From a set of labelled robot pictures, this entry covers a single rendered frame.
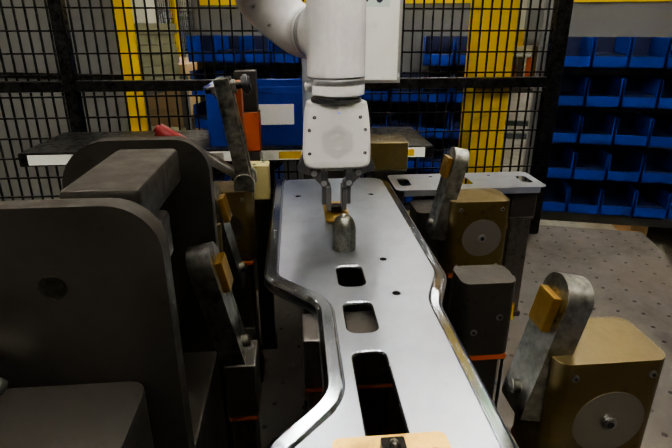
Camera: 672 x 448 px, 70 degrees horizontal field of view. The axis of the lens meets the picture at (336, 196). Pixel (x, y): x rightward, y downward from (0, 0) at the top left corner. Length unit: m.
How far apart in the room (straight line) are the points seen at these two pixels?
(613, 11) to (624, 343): 2.18
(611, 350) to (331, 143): 0.44
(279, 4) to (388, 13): 0.57
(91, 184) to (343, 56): 0.42
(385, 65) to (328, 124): 0.60
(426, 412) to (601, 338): 0.16
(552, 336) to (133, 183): 0.32
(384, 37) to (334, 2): 0.61
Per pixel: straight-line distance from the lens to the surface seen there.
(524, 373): 0.44
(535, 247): 1.46
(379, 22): 1.28
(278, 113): 1.08
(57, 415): 0.33
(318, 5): 0.68
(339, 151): 0.71
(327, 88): 0.68
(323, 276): 0.59
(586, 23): 2.52
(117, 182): 0.34
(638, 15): 2.58
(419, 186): 0.92
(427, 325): 0.51
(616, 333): 0.47
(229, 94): 0.71
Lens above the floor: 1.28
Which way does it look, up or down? 19 degrees down
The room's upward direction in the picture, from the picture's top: straight up
